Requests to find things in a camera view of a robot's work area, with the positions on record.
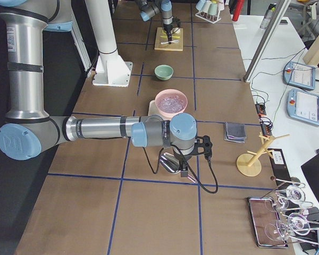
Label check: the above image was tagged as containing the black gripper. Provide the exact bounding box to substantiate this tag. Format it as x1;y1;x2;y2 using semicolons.
173;149;191;177
162;17;181;45

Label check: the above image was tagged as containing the white plastic spoon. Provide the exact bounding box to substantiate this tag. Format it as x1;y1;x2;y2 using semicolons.
160;40;179;45

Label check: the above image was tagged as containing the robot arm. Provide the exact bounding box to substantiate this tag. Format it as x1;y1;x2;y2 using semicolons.
0;1;199;176
135;0;180;45

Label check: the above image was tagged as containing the metal ice scoop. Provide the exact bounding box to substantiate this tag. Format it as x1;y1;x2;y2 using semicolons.
159;152;197;183

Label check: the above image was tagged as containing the green ceramic bowl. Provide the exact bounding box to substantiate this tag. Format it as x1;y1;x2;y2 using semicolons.
154;64;173;81

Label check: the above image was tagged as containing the pile of ice cubes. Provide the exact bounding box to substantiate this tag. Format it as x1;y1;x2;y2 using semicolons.
158;96;185;113

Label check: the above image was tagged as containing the pink bowl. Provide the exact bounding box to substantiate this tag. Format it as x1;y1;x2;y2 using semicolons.
155;89;188;118

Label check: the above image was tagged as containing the white steamed bun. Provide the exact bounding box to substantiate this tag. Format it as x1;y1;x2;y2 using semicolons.
172;28;181;34

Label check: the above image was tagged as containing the yellow plastic knife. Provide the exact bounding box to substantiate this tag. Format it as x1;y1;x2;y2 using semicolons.
160;35;181;39

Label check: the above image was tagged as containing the bamboo cutting board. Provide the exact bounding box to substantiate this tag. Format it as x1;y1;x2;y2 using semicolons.
154;27;183;52

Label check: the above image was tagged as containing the cup rack with cups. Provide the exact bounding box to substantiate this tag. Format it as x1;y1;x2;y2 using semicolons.
195;0;225;24

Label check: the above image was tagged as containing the cream plastic tray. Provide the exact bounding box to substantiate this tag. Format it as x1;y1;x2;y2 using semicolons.
148;100;158;116

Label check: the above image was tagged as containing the grey folded cloth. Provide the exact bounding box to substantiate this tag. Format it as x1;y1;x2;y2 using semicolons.
224;122;247;143

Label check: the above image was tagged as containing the wooden mug tree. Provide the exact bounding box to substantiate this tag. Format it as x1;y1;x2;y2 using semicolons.
236;132;290;177

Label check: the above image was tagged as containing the red cylinder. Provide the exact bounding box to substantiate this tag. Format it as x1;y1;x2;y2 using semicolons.
232;0;245;22

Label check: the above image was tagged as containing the drink bottle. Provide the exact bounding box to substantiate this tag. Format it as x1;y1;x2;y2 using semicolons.
260;3;276;29

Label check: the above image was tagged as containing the metal tray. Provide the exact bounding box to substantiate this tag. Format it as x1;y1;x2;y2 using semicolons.
246;197;289;249

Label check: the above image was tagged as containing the wine glass rack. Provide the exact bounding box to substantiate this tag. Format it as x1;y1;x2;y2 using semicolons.
264;176;319;248

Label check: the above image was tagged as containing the lower teach pendant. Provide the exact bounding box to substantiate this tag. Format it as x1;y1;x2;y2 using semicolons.
287;89;319;126

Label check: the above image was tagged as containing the teach pendant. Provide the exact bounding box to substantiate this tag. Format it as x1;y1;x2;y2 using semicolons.
287;89;319;126
283;61;316;91

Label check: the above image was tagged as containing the upper teach pendant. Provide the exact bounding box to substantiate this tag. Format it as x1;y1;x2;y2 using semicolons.
283;61;316;91

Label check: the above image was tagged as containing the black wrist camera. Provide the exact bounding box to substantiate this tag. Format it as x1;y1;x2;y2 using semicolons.
192;135;213;162

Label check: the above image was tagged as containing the black camera cable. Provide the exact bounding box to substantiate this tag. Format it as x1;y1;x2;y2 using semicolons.
142;138;219;193

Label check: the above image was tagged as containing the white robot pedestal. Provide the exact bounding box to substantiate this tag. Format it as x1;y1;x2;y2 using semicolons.
85;0;133;87

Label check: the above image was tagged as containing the aluminium frame post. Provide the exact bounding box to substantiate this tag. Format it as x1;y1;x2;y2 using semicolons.
244;0;291;82

